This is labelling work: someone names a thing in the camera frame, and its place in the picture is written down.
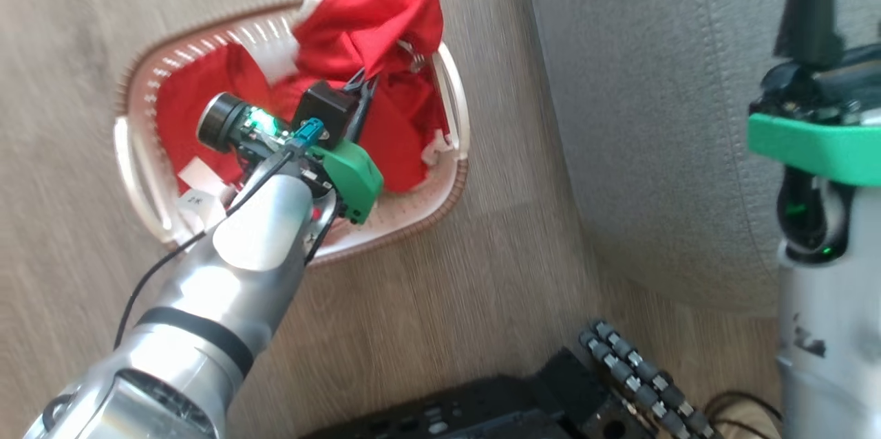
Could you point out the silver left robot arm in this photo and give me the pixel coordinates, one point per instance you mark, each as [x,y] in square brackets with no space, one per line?
[234,267]

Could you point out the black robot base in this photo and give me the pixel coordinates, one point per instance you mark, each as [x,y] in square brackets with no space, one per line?
[495,408]

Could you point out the red basketball jersey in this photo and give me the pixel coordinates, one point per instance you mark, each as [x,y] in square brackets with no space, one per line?
[375,19]

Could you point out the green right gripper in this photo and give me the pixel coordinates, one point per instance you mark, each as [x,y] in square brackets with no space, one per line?
[812,143]

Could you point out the white laundry basket brown rim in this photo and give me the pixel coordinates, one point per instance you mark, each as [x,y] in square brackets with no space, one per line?
[406,215]

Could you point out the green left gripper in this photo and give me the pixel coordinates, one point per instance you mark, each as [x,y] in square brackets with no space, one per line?
[352,179]

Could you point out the black roller omni wheel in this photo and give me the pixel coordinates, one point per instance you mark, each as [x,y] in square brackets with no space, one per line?
[643,377]

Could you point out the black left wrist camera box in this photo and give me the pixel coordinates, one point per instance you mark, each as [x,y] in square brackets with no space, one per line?
[325,110]

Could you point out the grey fabric sofa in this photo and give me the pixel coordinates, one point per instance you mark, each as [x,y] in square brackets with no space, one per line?
[654,115]

